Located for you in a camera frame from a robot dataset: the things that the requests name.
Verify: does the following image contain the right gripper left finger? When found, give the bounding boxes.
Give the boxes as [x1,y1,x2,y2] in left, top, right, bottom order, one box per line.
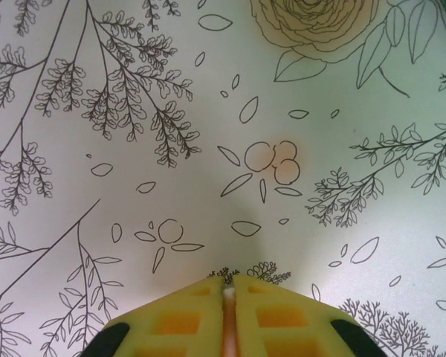
[88,277,224,357]

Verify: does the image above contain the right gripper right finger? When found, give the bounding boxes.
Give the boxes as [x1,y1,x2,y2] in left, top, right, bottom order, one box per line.
[232,274,382,357]

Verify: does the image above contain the floral printed table cover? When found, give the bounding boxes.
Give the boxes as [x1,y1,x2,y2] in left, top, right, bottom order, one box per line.
[0,0,446,357]

